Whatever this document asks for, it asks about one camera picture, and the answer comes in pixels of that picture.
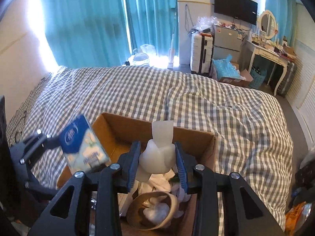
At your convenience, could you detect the blue tissue pack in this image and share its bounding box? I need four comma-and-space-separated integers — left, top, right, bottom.
59, 114, 111, 174

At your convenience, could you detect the beige cardboard tape ring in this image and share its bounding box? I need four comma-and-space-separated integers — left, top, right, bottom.
126, 191, 179, 231

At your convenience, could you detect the white plastic bag bundle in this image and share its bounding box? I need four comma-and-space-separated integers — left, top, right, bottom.
143, 203, 170, 225

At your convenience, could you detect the cream cloth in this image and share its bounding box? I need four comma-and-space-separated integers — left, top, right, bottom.
138, 169, 175, 194

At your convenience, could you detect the grey checkered bed quilt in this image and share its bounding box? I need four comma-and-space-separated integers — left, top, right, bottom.
6, 66, 294, 228

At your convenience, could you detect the blue bubble wrap bag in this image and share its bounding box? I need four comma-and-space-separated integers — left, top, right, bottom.
212, 54, 239, 78

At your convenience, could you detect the cardboard box on floor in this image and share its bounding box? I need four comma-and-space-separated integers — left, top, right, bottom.
211, 62, 253, 87

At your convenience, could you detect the clear water jug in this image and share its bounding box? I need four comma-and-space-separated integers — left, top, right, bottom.
132, 50, 149, 66

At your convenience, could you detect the teal laundry basket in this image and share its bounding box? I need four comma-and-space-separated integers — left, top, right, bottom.
249, 68, 266, 89

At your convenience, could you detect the white suitcase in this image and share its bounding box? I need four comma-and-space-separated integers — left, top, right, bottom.
190, 33, 213, 75

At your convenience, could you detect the teal window curtain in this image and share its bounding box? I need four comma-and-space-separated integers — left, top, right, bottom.
40, 0, 178, 69

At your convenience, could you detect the silver mini fridge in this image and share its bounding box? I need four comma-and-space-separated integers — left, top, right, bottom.
212, 25, 244, 63

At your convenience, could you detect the white dressing table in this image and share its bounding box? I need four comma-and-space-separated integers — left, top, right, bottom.
242, 41, 297, 96

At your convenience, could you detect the white oval vanity mirror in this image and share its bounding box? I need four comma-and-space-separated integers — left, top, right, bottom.
257, 10, 278, 40

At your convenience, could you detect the teal right curtain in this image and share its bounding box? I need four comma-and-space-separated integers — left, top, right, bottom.
265, 0, 297, 46

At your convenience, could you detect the white scrunchie ring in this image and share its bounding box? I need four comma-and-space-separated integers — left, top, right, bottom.
171, 183, 191, 203

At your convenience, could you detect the black wall television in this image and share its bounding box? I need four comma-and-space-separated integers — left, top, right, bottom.
214, 0, 258, 25

